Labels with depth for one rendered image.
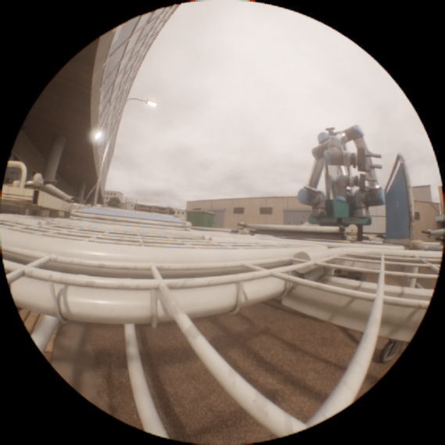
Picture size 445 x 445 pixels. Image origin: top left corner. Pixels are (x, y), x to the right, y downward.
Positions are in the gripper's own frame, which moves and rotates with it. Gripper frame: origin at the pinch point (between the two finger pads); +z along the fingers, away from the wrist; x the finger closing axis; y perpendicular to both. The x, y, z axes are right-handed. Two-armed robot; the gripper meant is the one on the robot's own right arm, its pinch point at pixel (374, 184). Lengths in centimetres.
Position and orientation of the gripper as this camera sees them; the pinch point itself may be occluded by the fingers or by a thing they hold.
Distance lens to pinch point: 141.1
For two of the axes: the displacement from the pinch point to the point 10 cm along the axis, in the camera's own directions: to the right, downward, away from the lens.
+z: 6.3, 1.8, -7.5
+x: -1.9, 9.8, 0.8
